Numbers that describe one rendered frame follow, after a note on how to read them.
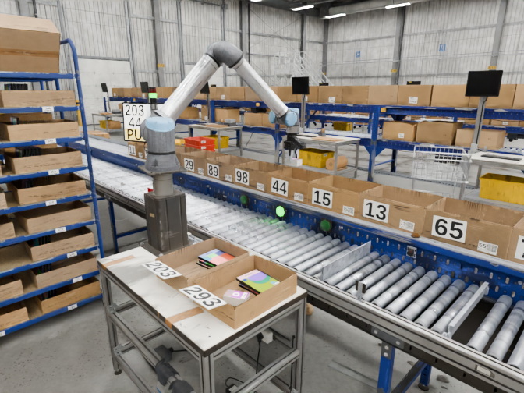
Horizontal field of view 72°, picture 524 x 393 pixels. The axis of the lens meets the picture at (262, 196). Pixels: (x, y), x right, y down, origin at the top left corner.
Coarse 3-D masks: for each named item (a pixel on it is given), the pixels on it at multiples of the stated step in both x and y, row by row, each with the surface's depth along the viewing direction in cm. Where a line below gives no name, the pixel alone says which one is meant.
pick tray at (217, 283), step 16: (256, 256) 180; (224, 272) 169; (240, 272) 177; (272, 272) 174; (288, 272) 167; (208, 288) 163; (224, 288) 168; (240, 288) 168; (272, 288) 151; (288, 288) 160; (240, 304) 139; (256, 304) 146; (272, 304) 154; (224, 320) 144; (240, 320) 141
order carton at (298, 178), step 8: (288, 168) 286; (296, 168) 286; (272, 176) 266; (280, 176) 261; (288, 176) 287; (296, 176) 288; (304, 176) 282; (312, 176) 276; (320, 176) 270; (288, 184) 256; (296, 184) 251; (304, 184) 246; (272, 192) 270; (288, 192) 258; (296, 192) 252; (304, 192) 247; (296, 200) 254; (304, 200) 249
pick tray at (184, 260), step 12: (204, 240) 198; (216, 240) 202; (180, 252) 187; (192, 252) 193; (204, 252) 199; (228, 252) 197; (240, 252) 189; (168, 264) 183; (180, 264) 189; (192, 264) 190; (228, 264) 175; (180, 276) 162; (192, 276) 160; (180, 288) 164
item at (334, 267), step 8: (360, 248) 200; (368, 248) 207; (344, 256) 189; (352, 256) 196; (360, 256) 202; (328, 264) 180; (336, 264) 185; (344, 264) 191; (328, 272) 181; (336, 272) 187
